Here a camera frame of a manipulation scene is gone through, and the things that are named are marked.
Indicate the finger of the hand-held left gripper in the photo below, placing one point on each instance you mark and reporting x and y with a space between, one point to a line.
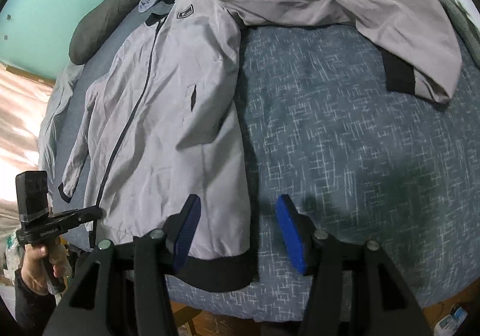
80 214

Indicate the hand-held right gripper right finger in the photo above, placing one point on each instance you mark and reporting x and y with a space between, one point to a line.
290 231

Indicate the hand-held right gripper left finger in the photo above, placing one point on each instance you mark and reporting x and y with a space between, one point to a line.
187 231

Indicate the grey jacket with black trim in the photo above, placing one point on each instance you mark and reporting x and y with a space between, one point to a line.
168 114

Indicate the person's left forearm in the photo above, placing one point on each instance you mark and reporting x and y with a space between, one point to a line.
32 306

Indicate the person's left hand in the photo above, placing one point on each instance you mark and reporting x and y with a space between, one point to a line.
32 268

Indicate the clear plastic bag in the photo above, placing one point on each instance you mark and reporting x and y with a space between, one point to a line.
15 253

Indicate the pink curtain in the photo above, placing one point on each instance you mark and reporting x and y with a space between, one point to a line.
18 133

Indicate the light grey blanket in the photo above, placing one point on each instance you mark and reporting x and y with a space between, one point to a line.
60 107

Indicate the white bottle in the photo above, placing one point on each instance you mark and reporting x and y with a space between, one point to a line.
452 319

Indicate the dark grey long pillow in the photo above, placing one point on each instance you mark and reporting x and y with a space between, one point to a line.
101 21

